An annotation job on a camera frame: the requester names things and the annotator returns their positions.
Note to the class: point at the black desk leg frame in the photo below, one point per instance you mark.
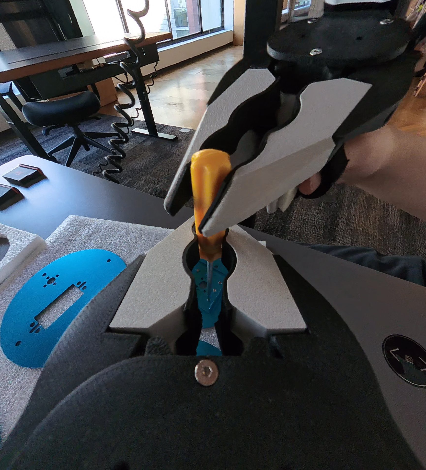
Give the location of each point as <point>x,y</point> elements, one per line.
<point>260,29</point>

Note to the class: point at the small black box red trim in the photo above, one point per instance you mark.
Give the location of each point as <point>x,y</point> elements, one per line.
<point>24,175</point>
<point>0,196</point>

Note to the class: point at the blue metal bracket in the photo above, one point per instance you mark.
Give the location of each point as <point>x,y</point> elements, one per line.
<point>200,282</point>

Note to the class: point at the white foam frame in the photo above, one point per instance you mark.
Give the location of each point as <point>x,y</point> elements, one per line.
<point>29,242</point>

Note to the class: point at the window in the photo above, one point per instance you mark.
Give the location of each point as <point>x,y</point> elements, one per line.
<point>99,14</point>

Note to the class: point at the small blue metal disc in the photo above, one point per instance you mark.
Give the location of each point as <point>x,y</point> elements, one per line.
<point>207,350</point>

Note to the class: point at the black round desk grommet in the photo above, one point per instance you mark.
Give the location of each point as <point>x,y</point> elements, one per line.
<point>410,360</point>

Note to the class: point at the black saddle stool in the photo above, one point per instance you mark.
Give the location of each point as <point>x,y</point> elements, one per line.
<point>58,106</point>

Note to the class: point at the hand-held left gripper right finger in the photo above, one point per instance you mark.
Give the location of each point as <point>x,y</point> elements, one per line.
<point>268,293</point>

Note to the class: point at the black shelving unit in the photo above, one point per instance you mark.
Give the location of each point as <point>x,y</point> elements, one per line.
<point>22,22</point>

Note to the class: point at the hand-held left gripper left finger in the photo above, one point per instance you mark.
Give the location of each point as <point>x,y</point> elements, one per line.
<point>150,293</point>

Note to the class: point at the person's right hand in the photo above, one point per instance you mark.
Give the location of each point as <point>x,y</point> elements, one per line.
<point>378,161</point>

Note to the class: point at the dark pants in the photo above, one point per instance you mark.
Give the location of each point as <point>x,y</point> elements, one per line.
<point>400,264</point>

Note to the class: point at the wooden column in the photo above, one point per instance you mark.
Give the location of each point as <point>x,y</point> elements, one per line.
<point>238,22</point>

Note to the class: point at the blue disc with rectangular cutout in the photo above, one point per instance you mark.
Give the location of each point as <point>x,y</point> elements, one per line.
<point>14,330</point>

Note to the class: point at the small brown cardboard box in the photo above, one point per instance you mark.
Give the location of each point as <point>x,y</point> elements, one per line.
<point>106,93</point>

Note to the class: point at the white foam sheet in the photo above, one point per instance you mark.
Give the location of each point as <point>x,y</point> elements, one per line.
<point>99,231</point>

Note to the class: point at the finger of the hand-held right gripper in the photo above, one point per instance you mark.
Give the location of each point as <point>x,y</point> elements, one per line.
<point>301,139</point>
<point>227,102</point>

